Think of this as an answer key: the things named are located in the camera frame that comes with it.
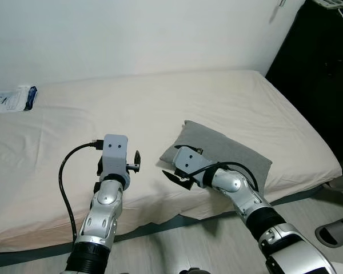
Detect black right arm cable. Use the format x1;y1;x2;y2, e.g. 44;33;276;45
189;147;259;192

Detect dark teal bed base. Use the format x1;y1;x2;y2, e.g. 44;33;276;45
0;186;332;269

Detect grey pillow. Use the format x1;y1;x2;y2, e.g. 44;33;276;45
159;120;273;198

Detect bed mattress with cream sheet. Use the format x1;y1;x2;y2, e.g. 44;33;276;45
0;70;342;255

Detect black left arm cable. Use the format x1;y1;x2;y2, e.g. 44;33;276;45
59;140;103;243

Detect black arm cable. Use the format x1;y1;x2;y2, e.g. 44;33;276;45
59;140;103;243
189;147;259;192

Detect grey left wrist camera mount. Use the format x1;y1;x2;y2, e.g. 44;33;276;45
100;134;130;178

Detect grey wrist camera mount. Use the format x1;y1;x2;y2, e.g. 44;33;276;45
100;134;130;178
171;146;209;186

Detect white blue wipes packet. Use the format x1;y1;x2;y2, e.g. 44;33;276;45
0;86;38;112

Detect white flat device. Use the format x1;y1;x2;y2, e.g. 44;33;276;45
314;0;343;9

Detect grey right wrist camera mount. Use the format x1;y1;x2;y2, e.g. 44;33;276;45
171;146;209;186

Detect robot right leg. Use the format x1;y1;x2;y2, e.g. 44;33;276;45
180;267;211;274

